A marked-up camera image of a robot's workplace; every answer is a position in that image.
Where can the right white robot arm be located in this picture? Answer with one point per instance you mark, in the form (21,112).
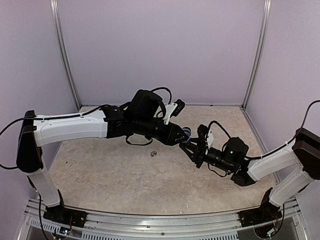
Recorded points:
(303,152)

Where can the left aluminium frame post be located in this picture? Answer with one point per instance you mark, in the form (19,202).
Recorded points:
(54,5)

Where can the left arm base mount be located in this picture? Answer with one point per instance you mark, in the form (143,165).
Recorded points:
(67,216)

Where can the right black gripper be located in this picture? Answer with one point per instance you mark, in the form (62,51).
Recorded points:
(198,152)

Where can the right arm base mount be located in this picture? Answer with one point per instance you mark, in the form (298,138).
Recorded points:
(264,213)

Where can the right aluminium frame post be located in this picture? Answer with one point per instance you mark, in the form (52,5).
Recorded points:
(258,53)

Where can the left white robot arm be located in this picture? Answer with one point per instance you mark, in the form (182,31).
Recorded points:
(145,115)

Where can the aluminium frame post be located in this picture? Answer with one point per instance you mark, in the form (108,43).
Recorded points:
(258,53)
(54,5)

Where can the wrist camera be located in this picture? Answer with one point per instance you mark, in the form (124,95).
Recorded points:
(172,110)
(205,136)

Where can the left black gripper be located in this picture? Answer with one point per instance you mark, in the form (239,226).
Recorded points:
(170,138)

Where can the front aluminium rail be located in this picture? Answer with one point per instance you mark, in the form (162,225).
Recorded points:
(102,225)

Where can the grey oval earbud case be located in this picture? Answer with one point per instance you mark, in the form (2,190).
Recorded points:
(187,132)

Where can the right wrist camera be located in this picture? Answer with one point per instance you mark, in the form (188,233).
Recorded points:
(205,136)

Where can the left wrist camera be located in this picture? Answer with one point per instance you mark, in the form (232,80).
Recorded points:
(172,110)

